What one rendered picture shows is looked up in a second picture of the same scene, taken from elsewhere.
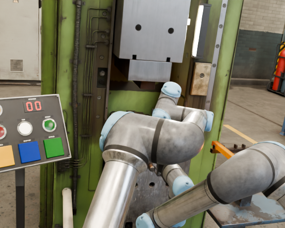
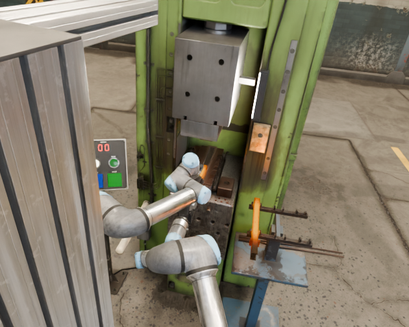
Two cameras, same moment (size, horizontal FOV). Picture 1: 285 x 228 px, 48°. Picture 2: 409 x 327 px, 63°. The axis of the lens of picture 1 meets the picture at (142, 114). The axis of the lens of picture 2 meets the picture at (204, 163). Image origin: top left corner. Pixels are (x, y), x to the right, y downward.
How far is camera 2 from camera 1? 0.89 m
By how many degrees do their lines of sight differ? 27
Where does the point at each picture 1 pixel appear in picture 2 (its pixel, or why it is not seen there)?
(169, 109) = (177, 178)
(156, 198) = (203, 230)
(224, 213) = (244, 261)
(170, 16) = (216, 87)
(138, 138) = not seen: hidden behind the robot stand
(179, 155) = (115, 235)
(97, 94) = (167, 137)
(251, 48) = not seen: outside the picture
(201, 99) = (260, 155)
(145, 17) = (193, 86)
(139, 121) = not seen: hidden behind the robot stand
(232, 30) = (297, 95)
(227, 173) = (151, 255)
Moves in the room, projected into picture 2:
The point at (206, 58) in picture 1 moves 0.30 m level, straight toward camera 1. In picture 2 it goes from (266, 119) to (235, 138)
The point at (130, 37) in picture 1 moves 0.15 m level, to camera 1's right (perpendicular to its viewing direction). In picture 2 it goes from (180, 102) to (206, 109)
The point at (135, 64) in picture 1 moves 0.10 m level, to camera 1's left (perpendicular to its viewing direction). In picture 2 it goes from (185, 123) to (169, 118)
